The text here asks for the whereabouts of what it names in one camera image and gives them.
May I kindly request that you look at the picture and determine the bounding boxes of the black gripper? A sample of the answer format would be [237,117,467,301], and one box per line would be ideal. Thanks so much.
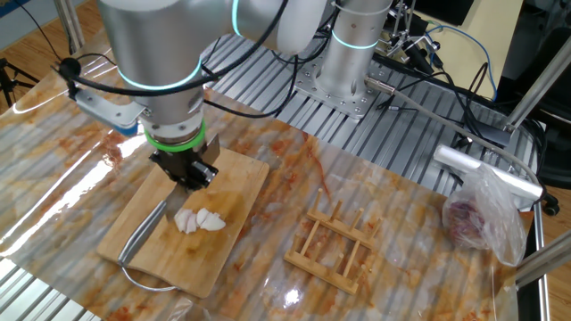
[148,147,220,192]

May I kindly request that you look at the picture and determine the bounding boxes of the steel cleaver knife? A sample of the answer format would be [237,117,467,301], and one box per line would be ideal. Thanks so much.
[117,133,222,268]

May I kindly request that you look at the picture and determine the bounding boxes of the bamboo cutting board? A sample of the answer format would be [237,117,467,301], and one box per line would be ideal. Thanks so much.
[95,146,271,299]

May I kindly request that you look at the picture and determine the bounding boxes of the wooden peg rack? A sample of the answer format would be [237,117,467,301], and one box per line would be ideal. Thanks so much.
[283,186,384,296]

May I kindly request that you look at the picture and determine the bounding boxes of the black tripod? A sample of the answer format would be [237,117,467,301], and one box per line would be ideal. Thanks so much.
[0,57,40,109]

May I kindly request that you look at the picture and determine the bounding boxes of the marble pattern plastic mat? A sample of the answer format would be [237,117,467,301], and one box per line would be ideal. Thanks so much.
[0,24,536,321]

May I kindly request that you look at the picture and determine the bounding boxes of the metal clamp stand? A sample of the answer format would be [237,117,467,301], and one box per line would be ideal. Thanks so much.
[377,0,443,63]

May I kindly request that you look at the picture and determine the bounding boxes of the white plastic film roll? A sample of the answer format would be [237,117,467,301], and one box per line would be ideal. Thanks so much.
[433,144,545,202]

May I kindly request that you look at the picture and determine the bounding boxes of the purple onion peels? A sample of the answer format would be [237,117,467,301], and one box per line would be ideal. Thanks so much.
[445,200,487,249]

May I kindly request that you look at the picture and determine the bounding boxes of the plastic bag with meat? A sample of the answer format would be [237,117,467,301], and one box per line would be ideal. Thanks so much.
[441,162,529,268]

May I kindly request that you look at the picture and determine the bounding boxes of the black office chair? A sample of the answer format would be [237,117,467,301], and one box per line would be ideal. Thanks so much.
[494,0,571,218]

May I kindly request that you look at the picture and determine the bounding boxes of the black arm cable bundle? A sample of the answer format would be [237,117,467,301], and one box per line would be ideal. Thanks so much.
[200,17,335,119]

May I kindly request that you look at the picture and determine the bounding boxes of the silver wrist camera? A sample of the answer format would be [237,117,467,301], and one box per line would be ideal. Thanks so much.
[72,86,147,137]

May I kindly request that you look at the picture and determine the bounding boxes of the black camera cable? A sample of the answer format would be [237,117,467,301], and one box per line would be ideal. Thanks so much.
[57,0,291,97]

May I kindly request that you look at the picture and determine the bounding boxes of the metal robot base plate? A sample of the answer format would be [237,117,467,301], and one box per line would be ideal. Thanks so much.
[292,57,377,120]

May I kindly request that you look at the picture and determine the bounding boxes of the aluminium frame post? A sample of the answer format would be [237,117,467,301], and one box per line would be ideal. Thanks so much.
[53,0,86,55]
[512,231,571,291]
[532,200,552,321]
[503,35,571,133]

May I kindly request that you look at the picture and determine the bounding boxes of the grey hose with metal connector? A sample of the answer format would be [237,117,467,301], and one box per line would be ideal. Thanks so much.
[364,76,543,191]

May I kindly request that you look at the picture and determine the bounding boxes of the blue cable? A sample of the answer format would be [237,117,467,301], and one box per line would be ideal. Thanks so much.
[423,24,499,102]

